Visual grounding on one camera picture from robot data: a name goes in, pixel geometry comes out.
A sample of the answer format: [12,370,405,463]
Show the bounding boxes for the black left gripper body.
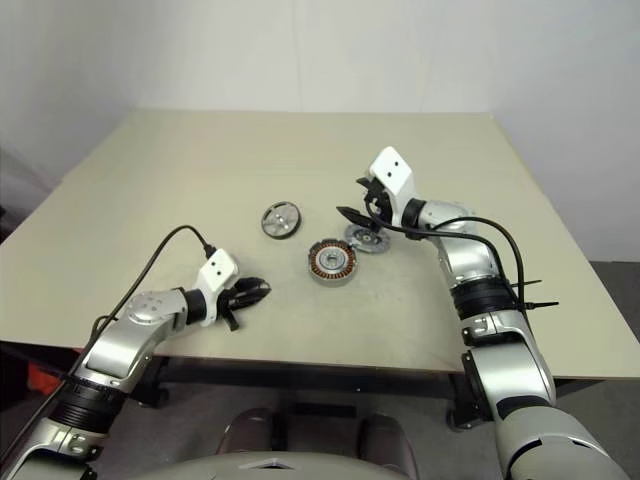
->
[218,278,250,333]

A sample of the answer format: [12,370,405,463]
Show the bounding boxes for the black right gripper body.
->
[364,179,394,229]

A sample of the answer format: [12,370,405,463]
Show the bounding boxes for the grey round motor lid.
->
[344,223,390,255]

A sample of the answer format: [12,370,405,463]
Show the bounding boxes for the motor housing with copper coils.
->
[305,237,361,286]

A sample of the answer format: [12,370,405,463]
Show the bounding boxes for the silver spoked rotor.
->
[260,199,303,240]

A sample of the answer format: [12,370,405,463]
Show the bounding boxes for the dark rounded shape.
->
[215,407,276,456]

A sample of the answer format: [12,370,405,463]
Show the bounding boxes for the grey robot torso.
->
[124,451,416,480]

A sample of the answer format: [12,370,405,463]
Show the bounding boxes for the red orange object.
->
[27,364,66,396]

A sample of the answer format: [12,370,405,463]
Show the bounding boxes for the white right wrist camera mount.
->
[368,146,417,229]

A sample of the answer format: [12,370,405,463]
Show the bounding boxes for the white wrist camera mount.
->
[196,248,240,329]
[368,146,417,229]

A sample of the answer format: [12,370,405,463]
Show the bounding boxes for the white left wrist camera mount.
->
[196,248,240,329]

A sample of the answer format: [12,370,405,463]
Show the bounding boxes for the black table frame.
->
[0,342,591,431]

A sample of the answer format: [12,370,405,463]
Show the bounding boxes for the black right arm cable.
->
[364,197,526,314]

